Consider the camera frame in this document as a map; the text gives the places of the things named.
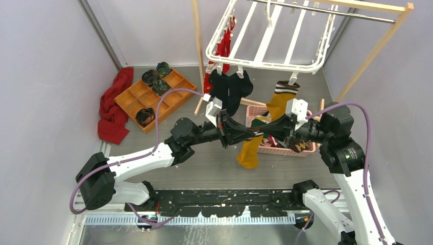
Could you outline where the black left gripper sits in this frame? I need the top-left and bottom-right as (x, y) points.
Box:
(187, 111), (255, 149)

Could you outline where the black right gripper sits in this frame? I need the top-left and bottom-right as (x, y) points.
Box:
(259, 110), (330, 143)

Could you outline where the black sock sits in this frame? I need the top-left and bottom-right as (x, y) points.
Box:
(209, 70), (236, 109)

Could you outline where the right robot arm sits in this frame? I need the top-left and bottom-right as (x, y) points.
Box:
(255, 100), (396, 244)

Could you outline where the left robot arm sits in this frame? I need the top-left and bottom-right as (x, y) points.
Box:
(70, 111), (259, 214)

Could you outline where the white clip sock hanger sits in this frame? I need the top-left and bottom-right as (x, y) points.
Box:
(206, 1), (338, 82)

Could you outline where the metal hanger rod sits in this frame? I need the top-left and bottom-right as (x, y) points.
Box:
(252, 0), (396, 24)

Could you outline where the green sock in basket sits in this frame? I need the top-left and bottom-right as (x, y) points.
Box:
(250, 116), (272, 129)

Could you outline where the brown yellow argyle sock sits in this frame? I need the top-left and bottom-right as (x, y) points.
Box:
(288, 139), (313, 153)

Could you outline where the pink laundry basket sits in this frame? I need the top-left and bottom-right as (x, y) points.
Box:
(245, 105), (320, 157)

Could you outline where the red snowflake christmas sock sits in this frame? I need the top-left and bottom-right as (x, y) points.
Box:
(203, 61), (215, 93)

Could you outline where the red santa christmas sock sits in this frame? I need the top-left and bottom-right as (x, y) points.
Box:
(216, 32), (231, 57)

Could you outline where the rolled dark patterned sock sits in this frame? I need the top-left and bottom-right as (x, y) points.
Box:
(135, 108), (156, 127)
(156, 62), (172, 78)
(141, 69), (160, 87)
(152, 79), (171, 96)

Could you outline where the red cloth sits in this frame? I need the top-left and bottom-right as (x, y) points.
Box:
(98, 67), (134, 145)

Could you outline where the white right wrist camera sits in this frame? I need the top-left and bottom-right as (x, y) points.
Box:
(285, 99), (308, 131)

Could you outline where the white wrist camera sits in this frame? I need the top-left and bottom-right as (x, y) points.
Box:
(285, 99), (308, 131)
(203, 93), (223, 127)

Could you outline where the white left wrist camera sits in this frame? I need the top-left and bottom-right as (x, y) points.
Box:
(203, 93), (223, 127)

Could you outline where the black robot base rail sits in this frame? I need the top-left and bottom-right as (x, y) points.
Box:
(123, 188), (319, 219)

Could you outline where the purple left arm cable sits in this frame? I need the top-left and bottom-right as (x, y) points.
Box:
(69, 88), (205, 231)

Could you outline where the wooden clothes rack frame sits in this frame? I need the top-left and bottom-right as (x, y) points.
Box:
(191, 0), (416, 116)

